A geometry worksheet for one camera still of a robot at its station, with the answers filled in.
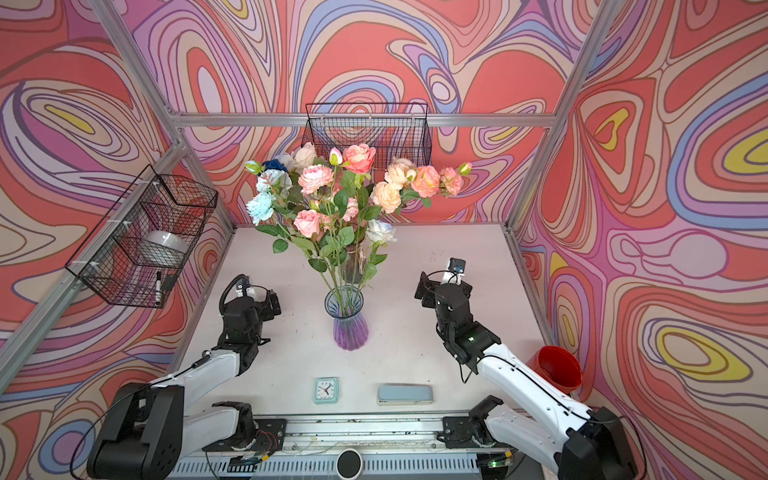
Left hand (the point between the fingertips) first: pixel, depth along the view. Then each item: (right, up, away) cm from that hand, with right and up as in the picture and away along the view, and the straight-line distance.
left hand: (260, 291), depth 88 cm
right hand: (+52, +4, -8) cm, 53 cm away
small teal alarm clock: (+22, -25, -10) cm, 35 cm away
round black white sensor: (+30, -36, -23) cm, 52 cm away
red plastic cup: (+81, -17, -16) cm, 84 cm away
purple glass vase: (+27, -1, -13) cm, 30 cm away
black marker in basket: (-16, +1, -19) cm, 25 cm away
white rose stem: (+34, +7, -18) cm, 39 cm away
